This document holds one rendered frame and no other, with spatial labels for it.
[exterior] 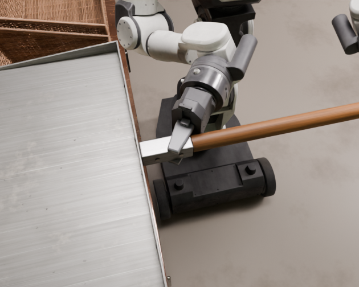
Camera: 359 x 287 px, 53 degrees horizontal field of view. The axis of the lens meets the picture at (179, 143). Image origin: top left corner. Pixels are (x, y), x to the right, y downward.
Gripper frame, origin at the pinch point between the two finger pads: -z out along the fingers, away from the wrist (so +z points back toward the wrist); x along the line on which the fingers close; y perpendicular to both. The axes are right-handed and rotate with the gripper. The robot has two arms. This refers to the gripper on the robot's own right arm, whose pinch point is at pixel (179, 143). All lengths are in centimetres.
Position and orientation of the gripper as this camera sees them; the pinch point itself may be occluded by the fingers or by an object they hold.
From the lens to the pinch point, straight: 63.3
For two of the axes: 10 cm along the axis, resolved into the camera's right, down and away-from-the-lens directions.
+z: 3.7, -8.0, 4.7
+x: 0.0, 5.1, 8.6
